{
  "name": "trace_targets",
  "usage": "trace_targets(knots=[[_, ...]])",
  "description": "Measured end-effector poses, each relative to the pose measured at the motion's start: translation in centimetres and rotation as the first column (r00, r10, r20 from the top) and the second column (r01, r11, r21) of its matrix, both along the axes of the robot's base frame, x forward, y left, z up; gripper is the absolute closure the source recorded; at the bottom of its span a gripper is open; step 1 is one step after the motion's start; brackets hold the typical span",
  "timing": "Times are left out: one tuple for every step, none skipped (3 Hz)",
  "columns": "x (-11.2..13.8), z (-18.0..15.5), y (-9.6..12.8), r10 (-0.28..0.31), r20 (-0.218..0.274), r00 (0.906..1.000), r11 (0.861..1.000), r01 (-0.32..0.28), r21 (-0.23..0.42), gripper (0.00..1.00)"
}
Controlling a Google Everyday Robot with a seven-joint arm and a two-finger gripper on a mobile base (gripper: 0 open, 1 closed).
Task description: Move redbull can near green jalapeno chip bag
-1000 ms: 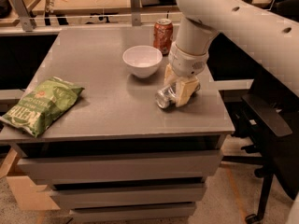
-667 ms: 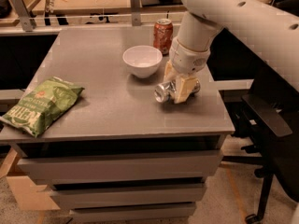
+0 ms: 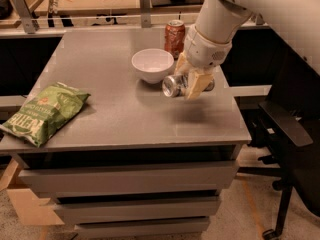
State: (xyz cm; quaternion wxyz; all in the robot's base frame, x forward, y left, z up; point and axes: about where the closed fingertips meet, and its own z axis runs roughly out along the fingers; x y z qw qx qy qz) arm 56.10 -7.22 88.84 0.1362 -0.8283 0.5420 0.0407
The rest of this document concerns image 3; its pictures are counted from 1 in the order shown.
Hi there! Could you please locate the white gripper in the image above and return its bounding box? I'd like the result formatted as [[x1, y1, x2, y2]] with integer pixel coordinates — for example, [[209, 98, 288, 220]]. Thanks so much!
[[174, 25, 232, 100]]

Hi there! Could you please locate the silver blue redbull can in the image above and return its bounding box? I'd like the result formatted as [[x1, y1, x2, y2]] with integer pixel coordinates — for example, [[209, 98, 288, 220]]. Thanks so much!
[[162, 74, 215, 98]]

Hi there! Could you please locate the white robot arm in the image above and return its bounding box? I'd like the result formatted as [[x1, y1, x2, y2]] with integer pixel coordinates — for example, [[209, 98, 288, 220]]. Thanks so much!
[[174, 0, 320, 100]]

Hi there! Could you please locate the orange soda can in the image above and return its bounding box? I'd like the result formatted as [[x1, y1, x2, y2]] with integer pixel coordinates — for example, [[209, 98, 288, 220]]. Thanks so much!
[[164, 20, 185, 59]]

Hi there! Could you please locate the green jalapeno chip bag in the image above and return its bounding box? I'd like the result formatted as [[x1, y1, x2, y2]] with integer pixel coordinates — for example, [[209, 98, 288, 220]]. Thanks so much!
[[0, 82, 90, 147]]

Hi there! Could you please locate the white bowl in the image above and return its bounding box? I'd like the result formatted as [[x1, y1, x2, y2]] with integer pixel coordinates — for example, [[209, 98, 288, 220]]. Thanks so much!
[[131, 48, 174, 84]]

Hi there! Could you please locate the grey drawer cabinet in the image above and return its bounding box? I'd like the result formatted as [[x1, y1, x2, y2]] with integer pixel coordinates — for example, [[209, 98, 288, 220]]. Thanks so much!
[[1, 29, 250, 238]]

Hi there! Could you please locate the black office chair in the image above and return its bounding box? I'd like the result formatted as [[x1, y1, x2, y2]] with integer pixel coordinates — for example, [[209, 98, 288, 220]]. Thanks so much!
[[238, 33, 320, 240]]

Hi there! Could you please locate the cardboard box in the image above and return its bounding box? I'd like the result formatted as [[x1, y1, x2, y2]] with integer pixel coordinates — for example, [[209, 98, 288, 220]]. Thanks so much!
[[0, 159, 64, 226]]

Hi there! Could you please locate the metal rail bracket middle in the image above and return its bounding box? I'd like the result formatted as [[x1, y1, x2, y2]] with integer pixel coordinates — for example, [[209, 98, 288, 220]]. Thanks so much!
[[139, 0, 151, 28]]

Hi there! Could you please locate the metal rail bracket left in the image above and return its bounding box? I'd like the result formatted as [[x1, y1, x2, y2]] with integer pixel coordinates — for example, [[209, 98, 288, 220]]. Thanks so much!
[[12, 0, 39, 34]]

